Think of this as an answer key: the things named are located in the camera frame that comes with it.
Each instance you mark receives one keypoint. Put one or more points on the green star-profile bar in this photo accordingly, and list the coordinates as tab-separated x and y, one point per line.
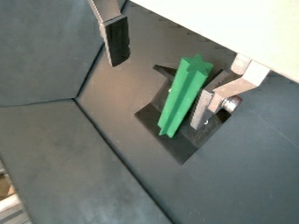
188	80

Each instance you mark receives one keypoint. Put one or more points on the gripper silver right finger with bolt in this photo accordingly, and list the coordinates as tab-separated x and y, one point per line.
220	93

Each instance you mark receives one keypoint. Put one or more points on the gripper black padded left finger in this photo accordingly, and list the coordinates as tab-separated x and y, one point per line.
114	29

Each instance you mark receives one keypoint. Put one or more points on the black curved fixture block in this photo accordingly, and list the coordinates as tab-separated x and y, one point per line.
188	139

